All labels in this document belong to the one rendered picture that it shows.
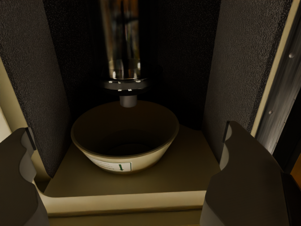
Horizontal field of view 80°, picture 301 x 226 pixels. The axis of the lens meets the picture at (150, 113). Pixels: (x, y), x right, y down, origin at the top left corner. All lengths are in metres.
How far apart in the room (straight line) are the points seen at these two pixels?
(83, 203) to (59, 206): 0.03
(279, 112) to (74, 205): 0.28
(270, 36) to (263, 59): 0.02
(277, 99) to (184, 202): 0.18
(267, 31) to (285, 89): 0.06
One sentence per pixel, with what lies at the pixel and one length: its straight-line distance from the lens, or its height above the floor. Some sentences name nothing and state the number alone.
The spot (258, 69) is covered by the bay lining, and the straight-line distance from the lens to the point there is 0.21.
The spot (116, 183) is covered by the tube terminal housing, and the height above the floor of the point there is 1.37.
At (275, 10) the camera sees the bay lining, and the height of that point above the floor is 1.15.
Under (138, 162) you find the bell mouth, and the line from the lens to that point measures 0.26.
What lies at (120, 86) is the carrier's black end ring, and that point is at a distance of 0.23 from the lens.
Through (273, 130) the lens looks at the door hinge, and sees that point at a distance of 0.25.
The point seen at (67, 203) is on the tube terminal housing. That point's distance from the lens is 0.30.
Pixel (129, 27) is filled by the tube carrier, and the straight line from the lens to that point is 0.22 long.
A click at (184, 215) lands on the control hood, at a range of 0.30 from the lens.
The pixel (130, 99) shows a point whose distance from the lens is 0.28.
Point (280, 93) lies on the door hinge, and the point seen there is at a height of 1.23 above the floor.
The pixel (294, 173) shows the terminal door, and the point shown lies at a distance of 0.23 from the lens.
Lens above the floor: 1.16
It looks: 29 degrees up
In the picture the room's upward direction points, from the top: 180 degrees clockwise
